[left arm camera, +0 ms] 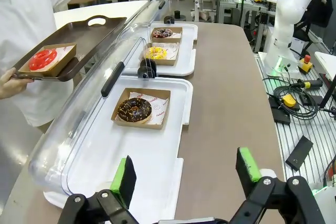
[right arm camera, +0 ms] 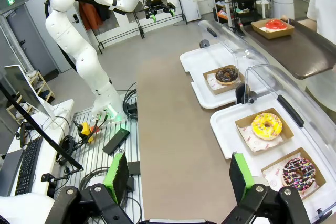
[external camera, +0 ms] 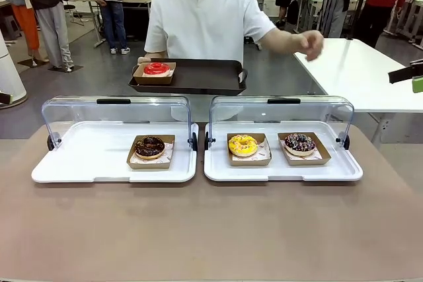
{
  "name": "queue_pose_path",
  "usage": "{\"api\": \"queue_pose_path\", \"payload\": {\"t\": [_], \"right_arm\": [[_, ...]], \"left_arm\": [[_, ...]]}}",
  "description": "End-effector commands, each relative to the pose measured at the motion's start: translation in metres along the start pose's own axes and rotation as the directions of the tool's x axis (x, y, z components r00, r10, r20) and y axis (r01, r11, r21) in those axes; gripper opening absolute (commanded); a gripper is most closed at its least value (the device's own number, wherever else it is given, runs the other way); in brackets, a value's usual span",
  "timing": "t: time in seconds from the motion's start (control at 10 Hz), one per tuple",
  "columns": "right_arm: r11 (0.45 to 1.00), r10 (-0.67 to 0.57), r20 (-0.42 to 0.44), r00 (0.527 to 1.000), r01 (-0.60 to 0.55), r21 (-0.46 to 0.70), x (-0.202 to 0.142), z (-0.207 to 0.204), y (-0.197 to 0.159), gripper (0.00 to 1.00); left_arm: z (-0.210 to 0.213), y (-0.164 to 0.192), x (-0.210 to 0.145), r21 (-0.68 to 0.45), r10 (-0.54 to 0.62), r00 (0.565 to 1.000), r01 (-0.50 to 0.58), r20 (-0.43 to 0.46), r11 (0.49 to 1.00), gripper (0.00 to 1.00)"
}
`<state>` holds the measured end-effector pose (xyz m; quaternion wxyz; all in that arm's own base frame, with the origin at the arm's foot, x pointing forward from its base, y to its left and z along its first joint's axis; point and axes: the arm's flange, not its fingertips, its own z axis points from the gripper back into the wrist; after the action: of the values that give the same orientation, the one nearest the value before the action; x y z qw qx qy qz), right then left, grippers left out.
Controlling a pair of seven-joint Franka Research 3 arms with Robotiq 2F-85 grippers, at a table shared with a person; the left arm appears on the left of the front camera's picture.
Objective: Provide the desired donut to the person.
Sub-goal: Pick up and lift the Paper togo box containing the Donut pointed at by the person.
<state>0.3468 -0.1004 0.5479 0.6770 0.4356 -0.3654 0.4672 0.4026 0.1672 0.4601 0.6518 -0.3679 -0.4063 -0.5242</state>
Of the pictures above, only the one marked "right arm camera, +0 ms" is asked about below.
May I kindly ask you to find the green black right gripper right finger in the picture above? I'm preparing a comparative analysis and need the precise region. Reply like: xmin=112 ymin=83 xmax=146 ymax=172
xmin=222 ymin=152 xmax=312 ymax=224

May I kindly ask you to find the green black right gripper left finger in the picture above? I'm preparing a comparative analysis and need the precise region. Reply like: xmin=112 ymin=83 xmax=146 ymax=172
xmin=46 ymin=152 xmax=144 ymax=224

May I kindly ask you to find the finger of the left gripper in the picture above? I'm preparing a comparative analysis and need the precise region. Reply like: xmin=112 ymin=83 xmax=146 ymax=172
xmin=161 ymin=3 xmax=176 ymax=17
xmin=145 ymin=8 xmax=158 ymax=23

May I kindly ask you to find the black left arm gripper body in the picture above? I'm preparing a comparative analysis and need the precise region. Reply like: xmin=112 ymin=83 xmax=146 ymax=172
xmin=143 ymin=0 xmax=169 ymax=16

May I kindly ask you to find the red glazed donut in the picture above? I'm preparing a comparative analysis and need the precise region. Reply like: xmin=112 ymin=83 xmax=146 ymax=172
xmin=264 ymin=18 xmax=288 ymax=31

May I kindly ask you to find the cardboard box of red donut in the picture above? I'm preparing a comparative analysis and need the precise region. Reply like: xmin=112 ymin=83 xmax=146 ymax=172
xmin=251 ymin=18 xmax=296 ymax=41

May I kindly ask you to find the brown serving tray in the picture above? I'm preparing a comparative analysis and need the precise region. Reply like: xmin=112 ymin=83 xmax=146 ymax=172
xmin=243 ymin=18 xmax=336 ymax=80

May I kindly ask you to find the aluminium robot base platform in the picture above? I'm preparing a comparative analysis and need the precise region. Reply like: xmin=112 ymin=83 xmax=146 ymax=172
xmin=54 ymin=110 xmax=144 ymax=224

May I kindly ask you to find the printed paper under sprinkle chocolate donut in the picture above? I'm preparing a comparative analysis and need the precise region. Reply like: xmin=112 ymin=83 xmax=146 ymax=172
xmin=262 ymin=167 xmax=320 ymax=200

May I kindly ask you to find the printed paper under yellow donut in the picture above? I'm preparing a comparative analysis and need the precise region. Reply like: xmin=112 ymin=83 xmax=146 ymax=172
xmin=237 ymin=125 xmax=285 ymax=153

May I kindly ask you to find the yellow glazed sprinkle donut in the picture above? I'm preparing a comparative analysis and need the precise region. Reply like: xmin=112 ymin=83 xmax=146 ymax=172
xmin=251 ymin=112 xmax=284 ymax=141

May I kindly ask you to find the cardboard box of yellow donut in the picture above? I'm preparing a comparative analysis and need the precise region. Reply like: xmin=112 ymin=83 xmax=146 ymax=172
xmin=234 ymin=108 xmax=295 ymax=153

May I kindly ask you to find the chocolate donut with colourful sprinkles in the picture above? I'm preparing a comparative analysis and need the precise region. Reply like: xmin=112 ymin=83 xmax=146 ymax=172
xmin=282 ymin=157 xmax=317 ymax=191

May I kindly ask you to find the printed paper under plain chocolate donut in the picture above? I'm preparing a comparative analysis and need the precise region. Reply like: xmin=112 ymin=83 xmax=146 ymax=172
xmin=206 ymin=73 xmax=224 ymax=90

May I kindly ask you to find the cardboard box of sprinkle chocolate donut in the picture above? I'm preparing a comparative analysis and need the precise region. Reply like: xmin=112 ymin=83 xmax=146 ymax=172
xmin=260 ymin=147 xmax=327 ymax=200

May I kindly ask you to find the plain chocolate donut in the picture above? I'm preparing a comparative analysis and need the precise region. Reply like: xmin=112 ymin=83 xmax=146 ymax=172
xmin=215 ymin=67 xmax=239 ymax=86

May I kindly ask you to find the cardboard box of plain chocolate donut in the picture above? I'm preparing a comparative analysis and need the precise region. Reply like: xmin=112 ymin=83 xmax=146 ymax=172
xmin=203 ymin=63 xmax=246 ymax=95

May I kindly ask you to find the person in white shirt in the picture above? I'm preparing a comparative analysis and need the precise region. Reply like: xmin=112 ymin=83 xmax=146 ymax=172
xmin=304 ymin=0 xmax=336 ymax=135

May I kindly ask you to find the small black box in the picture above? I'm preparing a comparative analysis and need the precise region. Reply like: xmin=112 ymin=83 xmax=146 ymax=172
xmin=127 ymin=161 xmax=141 ymax=175

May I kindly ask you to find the black clothes rack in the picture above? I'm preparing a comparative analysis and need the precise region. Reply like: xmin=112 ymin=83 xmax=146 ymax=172
xmin=86 ymin=0 xmax=148 ymax=55

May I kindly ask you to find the white floor appliance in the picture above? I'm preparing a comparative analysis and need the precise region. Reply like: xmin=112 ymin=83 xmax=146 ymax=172
xmin=180 ymin=0 xmax=202 ymax=23

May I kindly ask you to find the flat black rectangular device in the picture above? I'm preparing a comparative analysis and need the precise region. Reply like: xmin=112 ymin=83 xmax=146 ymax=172
xmin=102 ymin=128 xmax=131 ymax=155

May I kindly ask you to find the large white plastic tray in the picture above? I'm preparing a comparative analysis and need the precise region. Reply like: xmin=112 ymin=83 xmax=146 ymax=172
xmin=209 ymin=94 xmax=336 ymax=224

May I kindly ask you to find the yellow emergency stop box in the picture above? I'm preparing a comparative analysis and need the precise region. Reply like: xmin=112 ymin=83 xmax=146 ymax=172
xmin=78 ymin=122 xmax=100 ymax=144

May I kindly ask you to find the small white plastic tray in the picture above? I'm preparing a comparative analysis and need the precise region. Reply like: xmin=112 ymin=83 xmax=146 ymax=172
xmin=179 ymin=42 xmax=263 ymax=109

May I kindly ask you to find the orange hanging jacket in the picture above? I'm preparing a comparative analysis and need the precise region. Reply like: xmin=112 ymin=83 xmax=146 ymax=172
xmin=78 ymin=0 xmax=102 ymax=31

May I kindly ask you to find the clear lid of small tray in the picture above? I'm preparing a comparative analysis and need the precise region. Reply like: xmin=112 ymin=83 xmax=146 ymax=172
xmin=197 ymin=19 xmax=270 ymax=78

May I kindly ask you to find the white computer desk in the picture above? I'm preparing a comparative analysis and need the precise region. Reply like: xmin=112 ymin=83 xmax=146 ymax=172
xmin=0 ymin=99 xmax=76 ymax=198

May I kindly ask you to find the black diagonal pole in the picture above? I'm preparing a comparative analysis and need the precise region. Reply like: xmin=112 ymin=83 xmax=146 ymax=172
xmin=0 ymin=82 xmax=84 ymax=171

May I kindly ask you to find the black keyboard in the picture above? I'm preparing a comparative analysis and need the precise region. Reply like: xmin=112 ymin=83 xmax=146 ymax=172
xmin=14 ymin=137 xmax=44 ymax=196

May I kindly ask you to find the clear lid of large tray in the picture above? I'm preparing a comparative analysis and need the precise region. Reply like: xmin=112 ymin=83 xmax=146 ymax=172
xmin=245 ymin=63 xmax=336 ymax=217

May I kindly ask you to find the dark flat panel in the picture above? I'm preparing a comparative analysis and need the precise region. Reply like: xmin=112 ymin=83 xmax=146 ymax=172
xmin=0 ymin=147 xmax=26 ymax=196

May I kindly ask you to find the white cylindrical bin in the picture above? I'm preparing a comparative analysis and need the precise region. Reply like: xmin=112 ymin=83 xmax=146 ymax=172
xmin=271 ymin=0 xmax=295 ymax=22

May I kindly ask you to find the wooden shelf rack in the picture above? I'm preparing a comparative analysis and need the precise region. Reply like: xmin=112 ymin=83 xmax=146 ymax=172
xmin=6 ymin=70 xmax=56 ymax=125

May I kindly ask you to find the grey door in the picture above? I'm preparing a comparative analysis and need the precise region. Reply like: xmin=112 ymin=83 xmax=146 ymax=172
xmin=5 ymin=0 xmax=60 ymax=76

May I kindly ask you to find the white computer monitor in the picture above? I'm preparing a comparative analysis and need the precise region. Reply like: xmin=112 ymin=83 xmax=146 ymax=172
xmin=3 ymin=64 xmax=76 ymax=130

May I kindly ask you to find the black cable coil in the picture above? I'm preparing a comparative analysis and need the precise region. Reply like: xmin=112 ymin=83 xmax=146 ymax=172
xmin=122 ymin=82 xmax=139 ymax=120
xmin=78 ymin=166 xmax=112 ymax=192
xmin=58 ymin=134 xmax=78 ymax=165

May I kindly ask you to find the small black clamp mount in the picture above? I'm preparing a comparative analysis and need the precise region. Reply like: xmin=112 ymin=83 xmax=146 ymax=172
xmin=40 ymin=166 xmax=81 ymax=183

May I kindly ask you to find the black handle of large lid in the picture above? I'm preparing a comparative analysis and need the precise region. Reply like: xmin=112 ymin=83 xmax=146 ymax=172
xmin=277 ymin=94 xmax=305 ymax=127

